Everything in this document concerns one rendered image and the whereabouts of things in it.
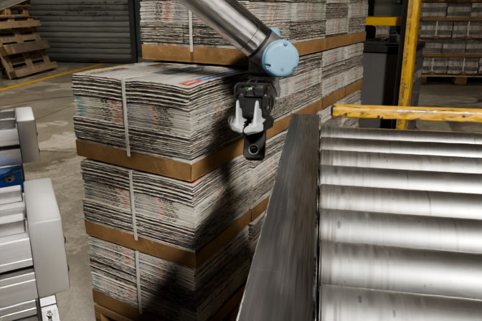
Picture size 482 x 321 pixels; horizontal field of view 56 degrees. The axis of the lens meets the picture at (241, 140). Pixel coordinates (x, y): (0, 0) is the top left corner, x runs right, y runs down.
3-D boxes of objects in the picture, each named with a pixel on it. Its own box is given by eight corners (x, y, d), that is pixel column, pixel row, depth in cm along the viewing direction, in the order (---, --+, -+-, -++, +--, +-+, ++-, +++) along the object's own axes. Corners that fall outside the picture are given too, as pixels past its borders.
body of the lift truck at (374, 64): (290, 163, 299) (293, 40, 276) (318, 142, 344) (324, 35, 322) (398, 182, 266) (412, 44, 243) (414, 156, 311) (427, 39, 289)
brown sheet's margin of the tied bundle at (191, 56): (183, 61, 132) (183, 46, 130) (233, 53, 155) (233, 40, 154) (200, 62, 129) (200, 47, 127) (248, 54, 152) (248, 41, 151)
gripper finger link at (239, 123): (226, 104, 81) (235, 95, 90) (226, 137, 82) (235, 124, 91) (243, 105, 80) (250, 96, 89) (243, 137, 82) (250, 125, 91)
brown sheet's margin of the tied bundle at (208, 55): (200, 62, 129) (199, 47, 127) (248, 54, 153) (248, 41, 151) (249, 66, 121) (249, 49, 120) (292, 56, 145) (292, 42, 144)
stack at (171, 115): (95, 344, 138) (64, 72, 114) (265, 205, 235) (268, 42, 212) (199, 395, 119) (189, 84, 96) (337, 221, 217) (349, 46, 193)
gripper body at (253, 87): (231, 87, 89) (242, 78, 101) (232, 129, 92) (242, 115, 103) (270, 88, 88) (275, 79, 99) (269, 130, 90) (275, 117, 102)
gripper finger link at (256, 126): (243, 105, 80) (250, 96, 89) (243, 137, 82) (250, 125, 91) (260, 106, 80) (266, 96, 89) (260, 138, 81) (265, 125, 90)
